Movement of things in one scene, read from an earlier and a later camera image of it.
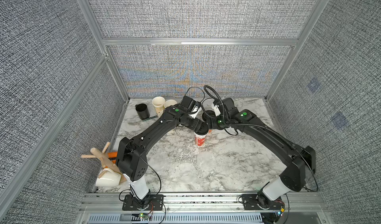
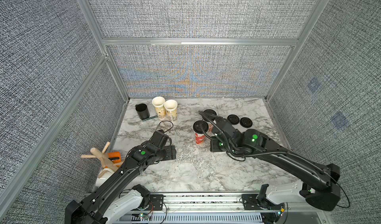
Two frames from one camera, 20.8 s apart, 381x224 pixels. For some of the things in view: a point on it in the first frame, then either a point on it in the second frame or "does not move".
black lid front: (203, 129) does not move
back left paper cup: (158, 102) does not move
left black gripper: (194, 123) → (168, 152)
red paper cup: (200, 139) does not move
